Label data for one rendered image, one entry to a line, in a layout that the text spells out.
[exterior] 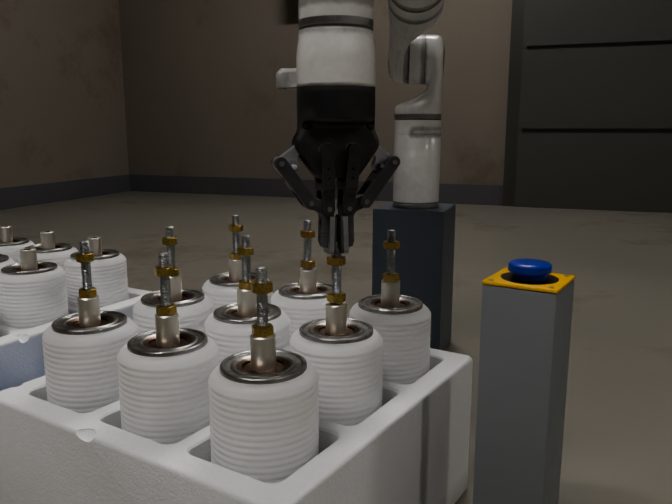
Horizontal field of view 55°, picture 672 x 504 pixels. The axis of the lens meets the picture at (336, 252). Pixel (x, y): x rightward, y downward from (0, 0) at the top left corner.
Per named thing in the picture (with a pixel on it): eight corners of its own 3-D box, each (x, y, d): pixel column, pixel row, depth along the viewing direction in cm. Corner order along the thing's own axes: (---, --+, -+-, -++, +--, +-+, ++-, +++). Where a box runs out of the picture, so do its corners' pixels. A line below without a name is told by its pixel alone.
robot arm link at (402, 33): (386, -38, 104) (445, -39, 103) (388, 51, 130) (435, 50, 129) (385, 13, 102) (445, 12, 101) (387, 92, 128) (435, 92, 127)
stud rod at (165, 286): (173, 327, 62) (169, 251, 61) (171, 331, 61) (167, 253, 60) (163, 327, 62) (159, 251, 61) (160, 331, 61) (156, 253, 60)
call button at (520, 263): (514, 276, 64) (515, 256, 64) (555, 281, 62) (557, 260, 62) (501, 284, 61) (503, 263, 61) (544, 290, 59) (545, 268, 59)
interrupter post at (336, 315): (338, 339, 64) (338, 307, 63) (319, 335, 66) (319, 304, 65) (352, 333, 66) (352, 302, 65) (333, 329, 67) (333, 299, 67)
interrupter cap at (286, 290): (278, 302, 78) (278, 297, 78) (277, 287, 85) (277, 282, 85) (340, 300, 78) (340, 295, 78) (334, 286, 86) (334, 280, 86)
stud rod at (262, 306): (270, 350, 56) (268, 266, 55) (267, 354, 55) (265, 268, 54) (259, 349, 56) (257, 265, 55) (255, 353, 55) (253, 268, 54)
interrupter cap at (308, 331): (344, 352, 61) (344, 345, 60) (284, 337, 65) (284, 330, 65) (387, 332, 67) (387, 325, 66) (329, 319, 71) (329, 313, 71)
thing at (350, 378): (346, 531, 63) (347, 354, 59) (273, 497, 68) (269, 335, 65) (397, 487, 70) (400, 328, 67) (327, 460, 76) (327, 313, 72)
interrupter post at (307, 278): (299, 296, 80) (298, 270, 80) (298, 291, 83) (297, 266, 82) (318, 296, 81) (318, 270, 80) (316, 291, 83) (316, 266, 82)
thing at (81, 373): (161, 462, 75) (153, 314, 72) (117, 508, 66) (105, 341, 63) (88, 453, 77) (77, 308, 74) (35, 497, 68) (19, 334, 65)
